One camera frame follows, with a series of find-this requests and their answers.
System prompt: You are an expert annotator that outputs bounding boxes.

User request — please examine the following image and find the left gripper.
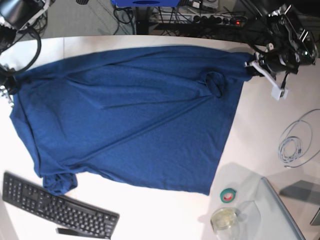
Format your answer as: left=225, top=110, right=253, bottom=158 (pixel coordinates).
left=246, top=52, right=300, bottom=77

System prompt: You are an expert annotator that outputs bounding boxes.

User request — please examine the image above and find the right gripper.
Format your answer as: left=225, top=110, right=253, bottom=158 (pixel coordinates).
left=0, top=71, right=20, bottom=95

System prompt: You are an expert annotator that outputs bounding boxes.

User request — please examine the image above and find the dark blue t-shirt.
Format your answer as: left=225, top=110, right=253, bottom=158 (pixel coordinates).
left=10, top=45, right=253, bottom=195

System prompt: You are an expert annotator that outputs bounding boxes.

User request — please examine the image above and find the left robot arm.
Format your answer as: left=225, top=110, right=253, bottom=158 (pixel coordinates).
left=242, top=0, right=319, bottom=77

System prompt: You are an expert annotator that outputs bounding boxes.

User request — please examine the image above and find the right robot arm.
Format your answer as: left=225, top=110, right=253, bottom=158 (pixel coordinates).
left=0, top=0, right=53, bottom=96

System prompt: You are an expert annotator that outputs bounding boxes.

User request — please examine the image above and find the black power strip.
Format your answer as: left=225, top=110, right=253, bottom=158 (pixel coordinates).
left=175, top=13, right=248, bottom=27

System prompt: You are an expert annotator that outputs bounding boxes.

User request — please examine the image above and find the green and red tape roll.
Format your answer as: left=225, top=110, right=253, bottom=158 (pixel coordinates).
left=219, top=188, right=237, bottom=204

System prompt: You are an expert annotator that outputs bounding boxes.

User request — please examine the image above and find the blue box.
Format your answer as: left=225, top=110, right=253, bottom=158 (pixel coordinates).
left=111, top=0, right=180, bottom=7

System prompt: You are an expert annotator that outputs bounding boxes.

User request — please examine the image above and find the black computer keyboard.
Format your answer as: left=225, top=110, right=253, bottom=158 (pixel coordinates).
left=2, top=171, right=120, bottom=240

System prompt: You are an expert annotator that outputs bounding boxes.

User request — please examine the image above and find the clear glass bottle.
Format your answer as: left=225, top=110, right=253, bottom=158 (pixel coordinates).
left=210, top=207, right=240, bottom=240

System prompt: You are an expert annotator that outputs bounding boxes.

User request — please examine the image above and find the coiled grey cable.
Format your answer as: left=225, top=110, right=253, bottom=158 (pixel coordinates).
left=277, top=108, right=320, bottom=169

